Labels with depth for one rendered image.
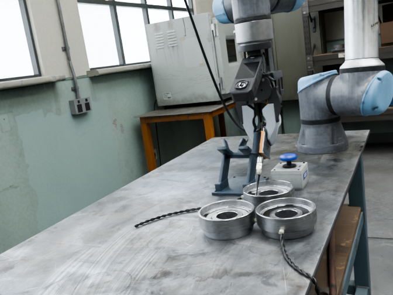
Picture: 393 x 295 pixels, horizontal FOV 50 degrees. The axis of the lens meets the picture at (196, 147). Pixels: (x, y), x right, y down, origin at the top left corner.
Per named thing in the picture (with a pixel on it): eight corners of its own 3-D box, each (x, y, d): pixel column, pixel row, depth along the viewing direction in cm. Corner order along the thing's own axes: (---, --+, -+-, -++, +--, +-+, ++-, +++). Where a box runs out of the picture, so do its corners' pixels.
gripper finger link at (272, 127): (290, 139, 92) (281, 97, 91) (282, 145, 87) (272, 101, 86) (277, 140, 94) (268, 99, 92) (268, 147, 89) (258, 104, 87)
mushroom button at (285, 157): (296, 177, 97) (294, 155, 96) (279, 177, 99) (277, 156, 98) (300, 172, 100) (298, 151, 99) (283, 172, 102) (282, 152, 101)
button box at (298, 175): (303, 189, 95) (301, 168, 94) (272, 189, 99) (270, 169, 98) (310, 178, 102) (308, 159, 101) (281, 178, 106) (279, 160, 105)
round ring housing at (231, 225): (193, 241, 76) (189, 220, 76) (210, 219, 86) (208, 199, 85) (250, 242, 73) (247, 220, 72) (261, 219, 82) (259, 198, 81)
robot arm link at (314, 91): (314, 113, 136) (310, 71, 134) (352, 113, 126) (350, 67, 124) (292, 120, 129) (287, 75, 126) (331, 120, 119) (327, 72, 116)
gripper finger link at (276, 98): (286, 120, 87) (277, 77, 86) (283, 121, 85) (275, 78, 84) (265, 123, 89) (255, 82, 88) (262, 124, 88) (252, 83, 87)
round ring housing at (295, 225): (264, 217, 83) (262, 197, 82) (320, 217, 79) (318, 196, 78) (252, 240, 73) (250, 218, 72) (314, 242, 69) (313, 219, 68)
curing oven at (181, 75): (230, 104, 301) (218, 10, 288) (158, 110, 329) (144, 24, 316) (257, 92, 354) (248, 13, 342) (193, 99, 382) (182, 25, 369)
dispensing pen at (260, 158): (245, 192, 85) (254, 116, 90) (253, 198, 88) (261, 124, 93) (256, 193, 84) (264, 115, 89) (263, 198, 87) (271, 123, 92)
